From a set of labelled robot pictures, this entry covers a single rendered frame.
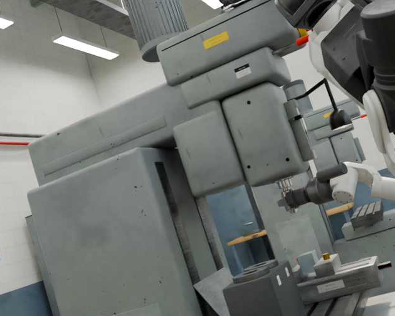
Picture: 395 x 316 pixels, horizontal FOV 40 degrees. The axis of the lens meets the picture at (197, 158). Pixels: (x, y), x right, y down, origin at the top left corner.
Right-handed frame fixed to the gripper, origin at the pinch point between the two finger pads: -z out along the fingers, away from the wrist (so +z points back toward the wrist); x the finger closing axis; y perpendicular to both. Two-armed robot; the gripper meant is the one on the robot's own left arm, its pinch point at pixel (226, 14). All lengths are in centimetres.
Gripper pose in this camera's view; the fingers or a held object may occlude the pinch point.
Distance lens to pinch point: 198.4
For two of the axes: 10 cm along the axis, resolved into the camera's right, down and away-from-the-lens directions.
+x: 5.9, -0.9, 8.0
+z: 4.9, -7.5, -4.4
